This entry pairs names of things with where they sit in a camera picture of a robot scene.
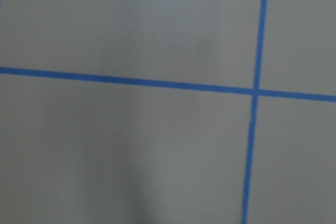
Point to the brown table cover mat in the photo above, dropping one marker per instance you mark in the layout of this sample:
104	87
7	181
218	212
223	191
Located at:
167	111

